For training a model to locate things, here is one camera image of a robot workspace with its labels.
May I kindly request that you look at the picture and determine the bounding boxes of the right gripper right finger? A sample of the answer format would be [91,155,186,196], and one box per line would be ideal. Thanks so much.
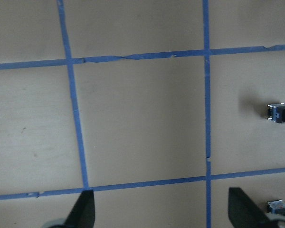
[228,187,278,228]

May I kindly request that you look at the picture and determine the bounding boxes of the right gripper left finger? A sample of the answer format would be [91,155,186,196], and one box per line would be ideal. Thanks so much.
[63,190,95,228]

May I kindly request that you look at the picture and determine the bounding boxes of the yellow push button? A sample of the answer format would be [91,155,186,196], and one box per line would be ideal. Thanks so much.
[267,103,285,124]

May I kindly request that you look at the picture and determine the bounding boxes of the red push button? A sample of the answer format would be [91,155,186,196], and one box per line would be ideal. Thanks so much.
[267,200,285,215]

